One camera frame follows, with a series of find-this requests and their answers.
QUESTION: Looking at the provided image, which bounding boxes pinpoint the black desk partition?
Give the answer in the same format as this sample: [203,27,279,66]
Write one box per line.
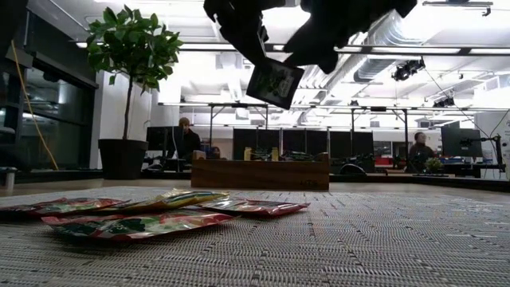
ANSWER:
[233,128,375,161]

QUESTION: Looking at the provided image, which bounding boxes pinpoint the small potted plant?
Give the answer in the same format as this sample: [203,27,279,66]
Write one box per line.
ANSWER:
[423,155,445,174]

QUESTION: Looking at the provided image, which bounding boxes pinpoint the black computer monitor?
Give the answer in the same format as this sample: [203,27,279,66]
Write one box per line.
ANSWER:
[440,121,484,159]
[146,125,185,151]

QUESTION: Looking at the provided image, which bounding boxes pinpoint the yellow hanging cable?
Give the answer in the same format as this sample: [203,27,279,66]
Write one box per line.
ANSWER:
[10,39,61,171]

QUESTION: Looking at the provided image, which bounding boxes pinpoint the red tea packet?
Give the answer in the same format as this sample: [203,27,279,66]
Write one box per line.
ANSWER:
[41,210,237,243]
[198,198,311,218]
[0,196,129,217]

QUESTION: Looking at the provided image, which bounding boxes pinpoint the wooden tea box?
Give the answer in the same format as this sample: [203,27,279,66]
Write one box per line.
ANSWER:
[190,149,331,191]

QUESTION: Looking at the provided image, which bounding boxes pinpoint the black desk frame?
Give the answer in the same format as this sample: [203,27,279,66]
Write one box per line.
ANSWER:
[208,102,269,131]
[349,105,410,168]

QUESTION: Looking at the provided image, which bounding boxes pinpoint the grey woven placemat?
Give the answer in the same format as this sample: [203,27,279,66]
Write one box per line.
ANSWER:
[0,186,510,287]

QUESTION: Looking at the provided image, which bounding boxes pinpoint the black ceiling spotlight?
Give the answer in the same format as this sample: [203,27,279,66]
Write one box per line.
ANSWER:
[392,57,426,82]
[433,95,457,108]

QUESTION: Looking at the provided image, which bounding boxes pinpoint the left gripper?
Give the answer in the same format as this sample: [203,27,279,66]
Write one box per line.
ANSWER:
[202,0,288,68]

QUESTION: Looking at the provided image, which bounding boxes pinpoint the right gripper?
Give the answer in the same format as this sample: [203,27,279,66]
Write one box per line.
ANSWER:
[283,0,418,76]

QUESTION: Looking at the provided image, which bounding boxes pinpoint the black overhead light bar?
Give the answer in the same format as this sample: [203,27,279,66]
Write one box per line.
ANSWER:
[75,39,510,57]

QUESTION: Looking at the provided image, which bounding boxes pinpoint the green leafy plant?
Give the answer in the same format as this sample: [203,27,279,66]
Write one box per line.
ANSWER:
[85,4,184,140]

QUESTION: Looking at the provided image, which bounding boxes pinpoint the yellow tea packet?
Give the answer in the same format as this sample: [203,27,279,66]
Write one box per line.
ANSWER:
[243,146,281,162]
[97,189,230,213]

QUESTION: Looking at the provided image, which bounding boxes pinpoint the black plant pot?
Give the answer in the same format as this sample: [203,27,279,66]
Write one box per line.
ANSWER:
[97,138,149,180]

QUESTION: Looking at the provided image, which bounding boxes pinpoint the white cylinder post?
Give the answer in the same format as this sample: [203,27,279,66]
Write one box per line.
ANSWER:
[0,166,19,191]

